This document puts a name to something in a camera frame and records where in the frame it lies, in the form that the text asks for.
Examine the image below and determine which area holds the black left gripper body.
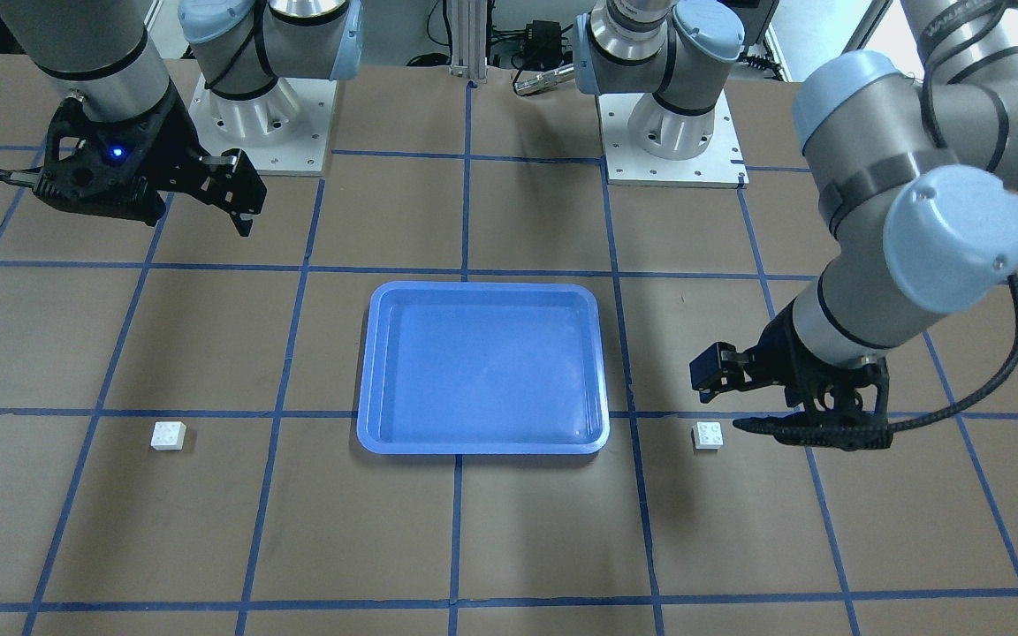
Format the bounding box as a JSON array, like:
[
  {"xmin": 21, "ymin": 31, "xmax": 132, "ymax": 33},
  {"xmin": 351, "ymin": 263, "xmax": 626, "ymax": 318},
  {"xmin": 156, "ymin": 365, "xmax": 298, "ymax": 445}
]
[{"xmin": 747, "ymin": 303, "xmax": 890, "ymax": 431}]

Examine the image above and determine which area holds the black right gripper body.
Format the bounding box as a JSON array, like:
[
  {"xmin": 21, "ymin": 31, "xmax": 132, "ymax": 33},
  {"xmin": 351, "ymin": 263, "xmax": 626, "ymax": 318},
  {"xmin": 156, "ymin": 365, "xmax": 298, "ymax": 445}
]
[{"xmin": 34, "ymin": 85, "xmax": 209, "ymax": 226}]

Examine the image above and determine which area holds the white block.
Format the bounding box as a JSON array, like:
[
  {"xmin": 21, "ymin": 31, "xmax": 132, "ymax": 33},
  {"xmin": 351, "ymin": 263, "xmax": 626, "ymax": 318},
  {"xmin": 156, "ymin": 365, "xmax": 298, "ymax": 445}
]
[
  {"xmin": 691, "ymin": 421, "xmax": 725, "ymax": 451},
  {"xmin": 149, "ymin": 421, "xmax": 187, "ymax": 451}
]

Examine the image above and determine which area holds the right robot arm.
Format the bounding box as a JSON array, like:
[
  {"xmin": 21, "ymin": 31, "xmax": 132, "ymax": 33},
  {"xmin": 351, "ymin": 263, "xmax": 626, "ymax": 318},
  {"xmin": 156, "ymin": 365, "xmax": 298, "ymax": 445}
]
[{"xmin": 0, "ymin": 1, "xmax": 363, "ymax": 237}]

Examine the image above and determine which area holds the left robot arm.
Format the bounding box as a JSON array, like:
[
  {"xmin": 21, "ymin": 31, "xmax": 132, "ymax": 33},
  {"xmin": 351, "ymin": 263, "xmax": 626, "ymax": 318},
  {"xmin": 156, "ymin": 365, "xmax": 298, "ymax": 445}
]
[{"xmin": 689, "ymin": 1, "xmax": 1018, "ymax": 451}]

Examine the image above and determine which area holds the blue plastic tray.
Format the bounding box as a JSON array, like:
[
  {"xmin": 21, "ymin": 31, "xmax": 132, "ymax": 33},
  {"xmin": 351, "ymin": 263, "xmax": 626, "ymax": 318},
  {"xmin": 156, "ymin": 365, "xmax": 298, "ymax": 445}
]
[{"xmin": 356, "ymin": 281, "xmax": 611, "ymax": 455}]

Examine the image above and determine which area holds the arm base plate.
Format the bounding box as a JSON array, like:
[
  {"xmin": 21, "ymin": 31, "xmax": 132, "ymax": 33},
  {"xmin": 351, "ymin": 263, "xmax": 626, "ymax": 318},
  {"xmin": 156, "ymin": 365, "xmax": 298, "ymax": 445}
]
[
  {"xmin": 187, "ymin": 78, "xmax": 342, "ymax": 178},
  {"xmin": 596, "ymin": 92, "xmax": 750, "ymax": 188}
]

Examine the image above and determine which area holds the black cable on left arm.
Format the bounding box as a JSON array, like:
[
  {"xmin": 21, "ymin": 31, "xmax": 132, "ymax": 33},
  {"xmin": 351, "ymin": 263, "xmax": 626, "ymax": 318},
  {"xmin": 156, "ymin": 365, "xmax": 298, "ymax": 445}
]
[{"xmin": 889, "ymin": 274, "xmax": 1018, "ymax": 433}]

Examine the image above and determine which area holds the aluminium frame post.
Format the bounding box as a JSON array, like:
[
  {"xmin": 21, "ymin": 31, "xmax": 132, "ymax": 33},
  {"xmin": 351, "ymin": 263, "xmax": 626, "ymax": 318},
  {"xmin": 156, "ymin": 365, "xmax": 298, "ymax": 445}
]
[{"xmin": 442, "ymin": 0, "xmax": 491, "ymax": 86}]

